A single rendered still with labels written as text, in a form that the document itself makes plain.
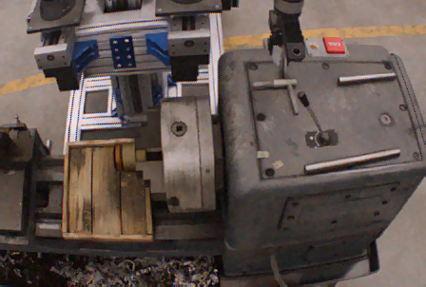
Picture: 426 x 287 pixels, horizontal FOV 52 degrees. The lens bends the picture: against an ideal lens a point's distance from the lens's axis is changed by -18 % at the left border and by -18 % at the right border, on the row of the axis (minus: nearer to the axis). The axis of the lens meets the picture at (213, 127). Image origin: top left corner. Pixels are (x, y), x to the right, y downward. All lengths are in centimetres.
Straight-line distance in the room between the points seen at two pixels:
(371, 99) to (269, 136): 33
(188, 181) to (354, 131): 44
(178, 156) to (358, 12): 255
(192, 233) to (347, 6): 246
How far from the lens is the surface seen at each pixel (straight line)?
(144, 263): 184
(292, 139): 125
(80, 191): 163
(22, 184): 161
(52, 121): 295
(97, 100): 269
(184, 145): 126
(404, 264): 260
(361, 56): 148
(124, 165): 140
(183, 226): 155
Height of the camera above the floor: 229
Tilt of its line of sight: 56 degrees down
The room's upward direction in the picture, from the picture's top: straight up
